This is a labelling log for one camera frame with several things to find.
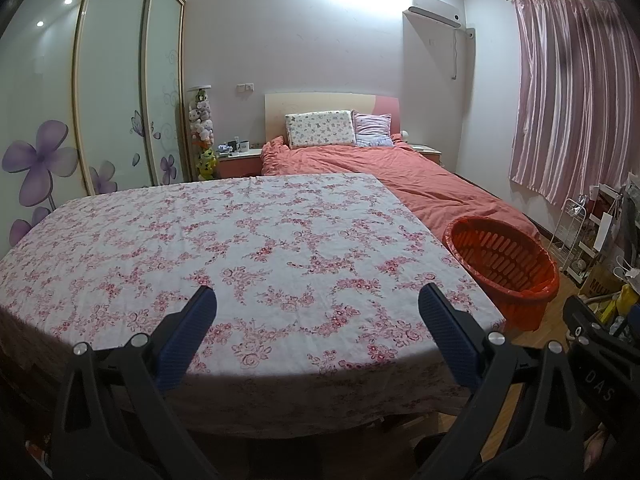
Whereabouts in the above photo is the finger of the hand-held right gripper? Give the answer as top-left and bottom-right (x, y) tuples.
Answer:
(562, 294), (609, 347)

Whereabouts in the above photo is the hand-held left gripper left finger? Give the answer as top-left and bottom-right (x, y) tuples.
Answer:
(50, 285), (221, 480)

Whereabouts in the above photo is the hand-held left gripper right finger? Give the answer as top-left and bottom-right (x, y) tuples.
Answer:
(415, 282), (587, 480)

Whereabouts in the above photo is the orange plastic laundry basket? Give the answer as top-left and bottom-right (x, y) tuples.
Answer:
(442, 216), (561, 332)

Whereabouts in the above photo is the brown paper bag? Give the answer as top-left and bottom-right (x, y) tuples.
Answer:
(580, 255), (623, 301)

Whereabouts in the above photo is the white trolley cart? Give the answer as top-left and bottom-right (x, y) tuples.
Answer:
(570, 185), (623, 283)

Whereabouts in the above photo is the white paper bag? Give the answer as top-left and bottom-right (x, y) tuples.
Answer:
(592, 212), (613, 251)

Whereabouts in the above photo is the table with floral tablecloth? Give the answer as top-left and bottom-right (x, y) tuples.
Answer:
(0, 172), (506, 426)

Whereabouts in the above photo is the bed with pink duvet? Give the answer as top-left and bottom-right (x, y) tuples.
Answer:
(260, 132), (543, 241)

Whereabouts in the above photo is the yellow green plush toy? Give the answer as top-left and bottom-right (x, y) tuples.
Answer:
(196, 147), (218, 182)

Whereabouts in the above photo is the pink and white nightstand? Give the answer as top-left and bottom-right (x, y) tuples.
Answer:
(412, 144), (445, 166)
(216, 147), (263, 180)

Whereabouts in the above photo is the purple striped pillow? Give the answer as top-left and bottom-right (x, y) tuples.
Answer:
(351, 110), (395, 148)

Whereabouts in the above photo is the pink satin curtain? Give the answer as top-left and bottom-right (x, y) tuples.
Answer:
(507, 0), (640, 206)

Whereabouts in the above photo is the floral print pillow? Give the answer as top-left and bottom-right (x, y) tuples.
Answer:
(285, 110), (357, 150)

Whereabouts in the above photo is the glass wardrobe with purple flowers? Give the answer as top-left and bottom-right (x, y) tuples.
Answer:
(0, 0), (193, 248)

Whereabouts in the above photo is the white air conditioner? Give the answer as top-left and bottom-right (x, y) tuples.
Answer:
(407, 0), (463, 28)

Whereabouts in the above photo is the white wire rack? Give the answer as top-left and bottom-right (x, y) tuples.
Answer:
(547, 195), (587, 271)

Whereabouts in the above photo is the hanging string of plush toys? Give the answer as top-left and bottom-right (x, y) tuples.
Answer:
(189, 87), (217, 148)

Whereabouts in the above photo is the air conditioner cable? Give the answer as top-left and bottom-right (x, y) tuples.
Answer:
(451, 27), (476, 81)

